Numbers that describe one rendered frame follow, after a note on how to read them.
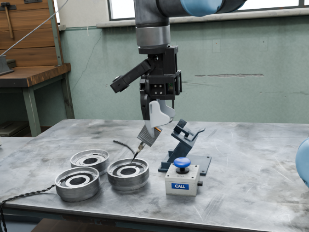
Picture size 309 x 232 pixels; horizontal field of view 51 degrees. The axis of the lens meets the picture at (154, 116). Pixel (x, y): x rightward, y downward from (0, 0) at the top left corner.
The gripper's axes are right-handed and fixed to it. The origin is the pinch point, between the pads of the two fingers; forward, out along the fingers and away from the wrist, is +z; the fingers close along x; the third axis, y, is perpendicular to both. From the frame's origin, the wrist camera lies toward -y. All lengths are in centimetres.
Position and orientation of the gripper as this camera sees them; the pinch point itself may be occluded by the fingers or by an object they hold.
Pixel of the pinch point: (151, 129)
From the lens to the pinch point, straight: 79.2
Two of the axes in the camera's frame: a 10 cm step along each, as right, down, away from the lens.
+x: 3.1, -3.2, 9.0
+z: 0.7, 9.5, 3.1
